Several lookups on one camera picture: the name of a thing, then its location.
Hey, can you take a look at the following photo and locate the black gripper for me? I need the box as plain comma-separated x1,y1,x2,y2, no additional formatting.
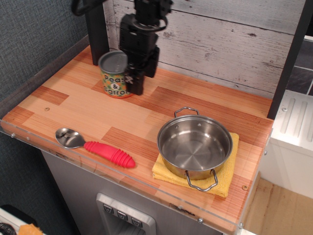
119,0,173,95

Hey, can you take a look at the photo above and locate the peas and carrots can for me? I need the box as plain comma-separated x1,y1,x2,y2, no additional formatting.
98,50,133,99

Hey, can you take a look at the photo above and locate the stainless steel pot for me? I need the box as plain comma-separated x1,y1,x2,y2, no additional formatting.
156,107,233,192

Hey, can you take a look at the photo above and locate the clear acrylic table edge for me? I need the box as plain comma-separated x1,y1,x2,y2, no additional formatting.
1,117,273,235

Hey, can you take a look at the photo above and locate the yellow folded cloth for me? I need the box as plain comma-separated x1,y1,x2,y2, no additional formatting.
152,133,239,198

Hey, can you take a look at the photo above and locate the grey ice dispenser panel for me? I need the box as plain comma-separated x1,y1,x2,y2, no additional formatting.
96,193,157,235

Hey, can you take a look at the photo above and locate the white toy sink unit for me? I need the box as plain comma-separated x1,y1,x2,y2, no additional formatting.
258,35,313,200

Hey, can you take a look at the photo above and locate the orange cloth piece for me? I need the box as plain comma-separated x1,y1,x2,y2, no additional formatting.
18,224,44,235

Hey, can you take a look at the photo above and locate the dark left shelf post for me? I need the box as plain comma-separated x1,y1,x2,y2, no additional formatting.
85,4,110,66

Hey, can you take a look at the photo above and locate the dark shelf post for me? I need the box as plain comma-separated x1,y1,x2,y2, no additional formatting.
85,4,110,66
267,0,313,120

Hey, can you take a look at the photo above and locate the red handled metal spoon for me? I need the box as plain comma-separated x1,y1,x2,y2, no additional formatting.
55,128,136,168

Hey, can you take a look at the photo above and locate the dark right shelf post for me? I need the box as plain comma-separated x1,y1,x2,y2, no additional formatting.
267,0,313,120

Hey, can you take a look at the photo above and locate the black braided cable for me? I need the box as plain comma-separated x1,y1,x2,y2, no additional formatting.
0,222,15,235

